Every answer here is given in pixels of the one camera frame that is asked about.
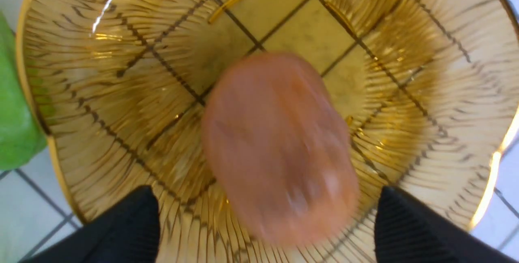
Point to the amber glass plate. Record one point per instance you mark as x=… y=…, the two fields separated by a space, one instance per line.
x=429 y=89

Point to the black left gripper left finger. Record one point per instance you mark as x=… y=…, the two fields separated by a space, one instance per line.
x=128 y=232

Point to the green cucumber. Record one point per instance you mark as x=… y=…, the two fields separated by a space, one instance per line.
x=20 y=136

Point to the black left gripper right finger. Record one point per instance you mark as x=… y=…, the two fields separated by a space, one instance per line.
x=408 y=231

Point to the orange potato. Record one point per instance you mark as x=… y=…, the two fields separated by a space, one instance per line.
x=280 y=150

